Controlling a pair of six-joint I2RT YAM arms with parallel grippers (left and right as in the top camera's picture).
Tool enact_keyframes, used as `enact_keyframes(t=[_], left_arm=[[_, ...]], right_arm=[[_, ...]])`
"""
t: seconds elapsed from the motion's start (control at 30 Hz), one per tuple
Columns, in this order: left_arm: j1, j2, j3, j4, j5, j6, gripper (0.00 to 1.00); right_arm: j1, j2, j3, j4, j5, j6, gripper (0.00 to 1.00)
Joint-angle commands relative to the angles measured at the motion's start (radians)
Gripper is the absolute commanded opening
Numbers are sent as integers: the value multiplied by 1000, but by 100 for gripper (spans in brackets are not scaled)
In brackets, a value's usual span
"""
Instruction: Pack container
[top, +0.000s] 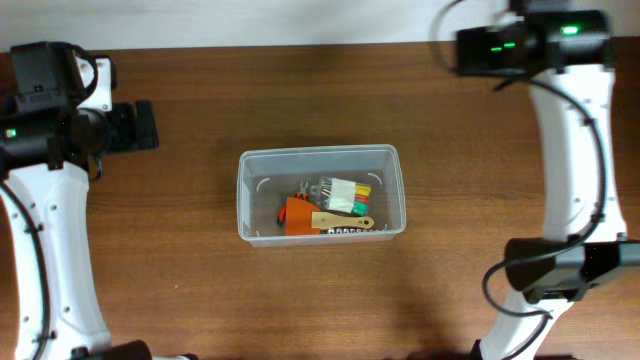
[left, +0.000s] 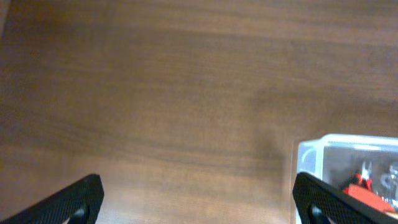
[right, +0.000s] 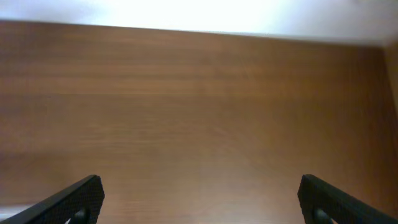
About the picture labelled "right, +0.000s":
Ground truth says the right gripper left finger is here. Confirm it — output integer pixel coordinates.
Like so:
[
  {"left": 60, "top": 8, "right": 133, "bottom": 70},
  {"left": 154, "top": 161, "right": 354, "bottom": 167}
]
[{"left": 1, "top": 175, "right": 105, "bottom": 224}]

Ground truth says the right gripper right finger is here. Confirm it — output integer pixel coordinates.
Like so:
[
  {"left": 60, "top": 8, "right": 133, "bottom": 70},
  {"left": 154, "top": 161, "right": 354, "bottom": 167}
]
[{"left": 297, "top": 174, "right": 397, "bottom": 224}]

